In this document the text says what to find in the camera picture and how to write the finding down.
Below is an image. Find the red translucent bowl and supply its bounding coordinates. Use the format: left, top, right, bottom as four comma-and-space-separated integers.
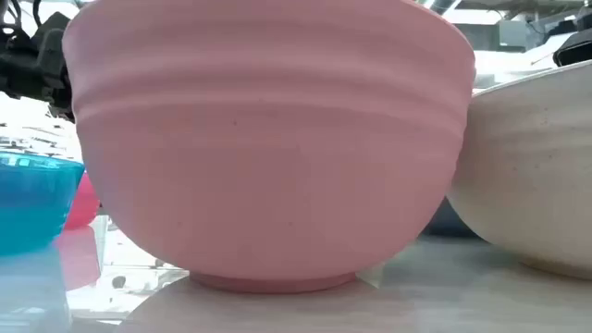
63, 169, 101, 231

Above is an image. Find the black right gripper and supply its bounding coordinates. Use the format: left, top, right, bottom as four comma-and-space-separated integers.
553, 27, 592, 68

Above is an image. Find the blue translucent bowl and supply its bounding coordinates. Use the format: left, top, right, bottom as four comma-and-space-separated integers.
0, 150, 87, 256

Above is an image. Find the large pink bowl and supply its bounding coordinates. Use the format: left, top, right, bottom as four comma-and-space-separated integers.
61, 0, 477, 295

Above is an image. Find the cream speckled bowl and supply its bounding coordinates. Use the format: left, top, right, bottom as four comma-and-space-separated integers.
446, 58, 592, 282

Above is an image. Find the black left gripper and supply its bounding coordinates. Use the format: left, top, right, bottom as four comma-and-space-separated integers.
0, 11, 76, 121

